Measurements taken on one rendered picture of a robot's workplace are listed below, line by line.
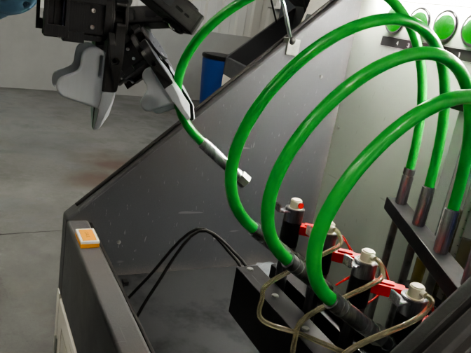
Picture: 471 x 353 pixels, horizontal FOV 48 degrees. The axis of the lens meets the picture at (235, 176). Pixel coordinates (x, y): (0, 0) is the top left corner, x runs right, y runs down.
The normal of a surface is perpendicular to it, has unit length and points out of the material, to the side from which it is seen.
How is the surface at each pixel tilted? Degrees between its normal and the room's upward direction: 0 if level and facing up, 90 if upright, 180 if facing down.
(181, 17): 88
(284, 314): 0
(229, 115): 90
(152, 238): 90
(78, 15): 90
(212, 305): 0
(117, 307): 0
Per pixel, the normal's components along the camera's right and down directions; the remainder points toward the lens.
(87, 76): 0.42, 0.39
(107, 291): 0.16, -0.94
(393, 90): -0.89, 0.00
